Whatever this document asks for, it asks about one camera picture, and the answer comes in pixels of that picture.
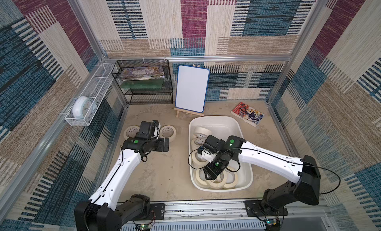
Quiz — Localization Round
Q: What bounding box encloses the masking tape roll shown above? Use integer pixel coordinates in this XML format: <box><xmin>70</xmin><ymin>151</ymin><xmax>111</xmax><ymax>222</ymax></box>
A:
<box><xmin>193</xmin><ymin>127</ymin><xmax>212</xmax><ymax>139</ymax></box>
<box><xmin>206</xmin><ymin>171</ymin><xmax>227</xmax><ymax>189</ymax></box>
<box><xmin>195</xmin><ymin>169</ymin><xmax>212</xmax><ymax>189</ymax></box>
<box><xmin>191</xmin><ymin>151</ymin><xmax>209</xmax><ymax>168</ymax></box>
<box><xmin>222</xmin><ymin>171</ymin><xmax>239</xmax><ymax>189</ymax></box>
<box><xmin>123</xmin><ymin>125</ymin><xmax>140</xmax><ymax>140</ymax></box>
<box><xmin>159</xmin><ymin>125</ymin><xmax>177</xmax><ymax>143</ymax></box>
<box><xmin>191</xmin><ymin>137</ymin><xmax>206</xmax><ymax>150</ymax></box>

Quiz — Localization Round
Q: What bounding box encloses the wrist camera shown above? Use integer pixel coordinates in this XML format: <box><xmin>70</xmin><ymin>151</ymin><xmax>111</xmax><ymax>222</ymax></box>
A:
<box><xmin>136</xmin><ymin>120</ymin><xmax>161</xmax><ymax>140</ymax></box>
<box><xmin>197</xmin><ymin>135</ymin><xmax>226</xmax><ymax>162</ymax></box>

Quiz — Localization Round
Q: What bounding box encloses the black wire shelf rack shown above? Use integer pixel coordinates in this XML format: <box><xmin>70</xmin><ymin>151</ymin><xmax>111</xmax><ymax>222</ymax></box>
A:
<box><xmin>112</xmin><ymin>59</ymin><xmax>174</xmax><ymax>105</ymax></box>

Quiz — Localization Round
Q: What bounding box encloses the white alarm clock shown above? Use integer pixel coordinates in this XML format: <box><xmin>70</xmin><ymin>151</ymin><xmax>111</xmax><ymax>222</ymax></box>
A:
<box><xmin>72</xmin><ymin>96</ymin><xmax>97</xmax><ymax>119</ymax></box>

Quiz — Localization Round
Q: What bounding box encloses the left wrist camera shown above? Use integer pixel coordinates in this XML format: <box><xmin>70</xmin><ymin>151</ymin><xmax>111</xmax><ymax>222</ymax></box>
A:
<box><xmin>136</xmin><ymin>120</ymin><xmax>161</xmax><ymax>140</ymax></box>

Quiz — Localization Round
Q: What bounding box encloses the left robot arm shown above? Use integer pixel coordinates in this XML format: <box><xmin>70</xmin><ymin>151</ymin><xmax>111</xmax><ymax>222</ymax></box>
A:
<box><xmin>74</xmin><ymin>138</ymin><xmax>170</xmax><ymax>231</ymax></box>

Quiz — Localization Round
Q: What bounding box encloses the green book on shelf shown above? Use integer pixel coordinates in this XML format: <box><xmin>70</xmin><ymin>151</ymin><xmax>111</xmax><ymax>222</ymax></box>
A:
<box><xmin>120</xmin><ymin>79</ymin><xmax>164</xmax><ymax>89</ymax></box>

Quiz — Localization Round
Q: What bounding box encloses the blue framed whiteboard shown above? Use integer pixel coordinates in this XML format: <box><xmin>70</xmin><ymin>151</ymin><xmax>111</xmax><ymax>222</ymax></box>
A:
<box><xmin>175</xmin><ymin>65</ymin><xmax>210</xmax><ymax>113</ymax></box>

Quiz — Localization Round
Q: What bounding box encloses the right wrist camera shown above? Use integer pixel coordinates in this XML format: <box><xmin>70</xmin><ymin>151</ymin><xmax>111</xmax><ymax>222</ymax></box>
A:
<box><xmin>197</xmin><ymin>135</ymin><xmax>226</xmax><ymax>162</ymax></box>

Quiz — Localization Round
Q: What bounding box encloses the white wire wall basket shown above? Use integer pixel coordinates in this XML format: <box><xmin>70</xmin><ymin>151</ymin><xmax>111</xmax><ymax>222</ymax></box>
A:
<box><xmin>65</xmin><ymin>64</ymin><xmax>115</xmax><ymax>126</ymax></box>

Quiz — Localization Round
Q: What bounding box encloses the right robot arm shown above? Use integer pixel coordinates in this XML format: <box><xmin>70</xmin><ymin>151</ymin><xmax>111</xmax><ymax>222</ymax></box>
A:
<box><xmin>197</xmin><ymin>135</ymin><xmax>320</xmax><ymax>217</ymax></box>

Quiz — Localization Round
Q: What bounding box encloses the colourful magazine on shelf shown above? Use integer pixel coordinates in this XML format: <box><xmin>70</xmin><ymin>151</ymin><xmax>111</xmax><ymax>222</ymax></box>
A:
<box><xmin>119</xmin><ymin>66</ymin><xmax>165</xmax><ymax>81</ymax></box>

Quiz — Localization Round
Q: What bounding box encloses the red manga book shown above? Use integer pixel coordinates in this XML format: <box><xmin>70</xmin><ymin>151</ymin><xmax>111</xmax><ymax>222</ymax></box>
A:
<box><xmin>231</xmin><ymin>102</ymin><xmax>265</xmax><ymax>127</ymax></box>

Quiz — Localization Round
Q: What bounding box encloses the white plastic storage box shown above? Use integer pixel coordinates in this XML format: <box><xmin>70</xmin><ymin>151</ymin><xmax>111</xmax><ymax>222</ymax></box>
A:
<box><xmin>188</xmin><ymin>116</ymin><xmax>254</xmax><ymax>192</ymax></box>

